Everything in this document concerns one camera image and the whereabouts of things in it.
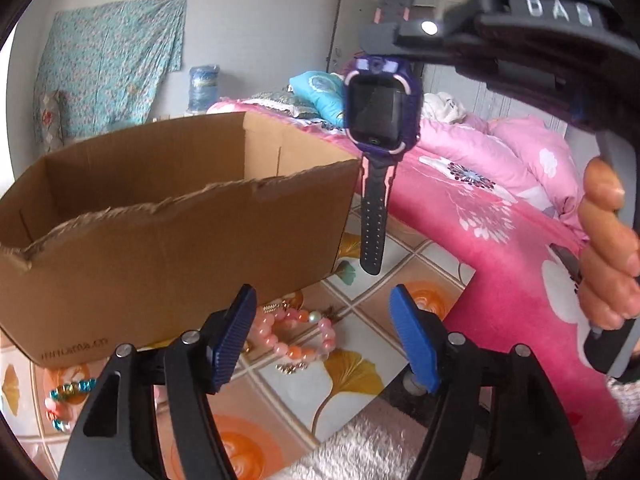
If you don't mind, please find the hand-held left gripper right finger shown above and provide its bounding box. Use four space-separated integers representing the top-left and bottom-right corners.
389 284 588 480

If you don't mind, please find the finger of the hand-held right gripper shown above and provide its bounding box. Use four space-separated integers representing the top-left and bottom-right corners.
357 16 453 58

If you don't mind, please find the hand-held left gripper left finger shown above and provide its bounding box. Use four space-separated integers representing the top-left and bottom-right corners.
60 284 258 480

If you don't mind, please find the pink bead bracelet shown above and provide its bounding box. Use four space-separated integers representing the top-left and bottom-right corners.
245 308 337 363

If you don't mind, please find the purple smartwatch with black strap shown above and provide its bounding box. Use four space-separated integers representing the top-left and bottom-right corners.
344 0 425 276

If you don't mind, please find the brown cardboard box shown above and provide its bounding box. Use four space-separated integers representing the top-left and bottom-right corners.
0 111 362 370

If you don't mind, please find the colourful bead bracelet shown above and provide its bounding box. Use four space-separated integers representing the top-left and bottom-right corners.
44 379 97 433

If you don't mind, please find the person's right hand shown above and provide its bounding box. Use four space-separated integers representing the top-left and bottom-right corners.
575 157 640 331

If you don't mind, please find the white door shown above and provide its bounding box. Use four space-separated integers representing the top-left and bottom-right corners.
326 0 382 77

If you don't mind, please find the tile-patterned tablecloth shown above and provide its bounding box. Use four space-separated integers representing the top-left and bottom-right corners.
0 195 476 480

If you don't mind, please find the grey patterned pillow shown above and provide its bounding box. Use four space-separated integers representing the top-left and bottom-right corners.
249 90 321 119

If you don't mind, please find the pink floral blanket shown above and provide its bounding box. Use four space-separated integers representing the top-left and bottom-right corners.
207 97 640 466

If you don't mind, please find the blue water jug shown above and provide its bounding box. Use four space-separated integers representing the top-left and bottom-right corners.
187 64 221 113

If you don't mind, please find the grey cushion with red diamonds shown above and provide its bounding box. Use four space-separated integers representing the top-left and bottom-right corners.
34 90 66 153

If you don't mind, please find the teal floral wall cloth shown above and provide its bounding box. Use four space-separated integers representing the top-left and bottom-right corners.
34 0 187 141

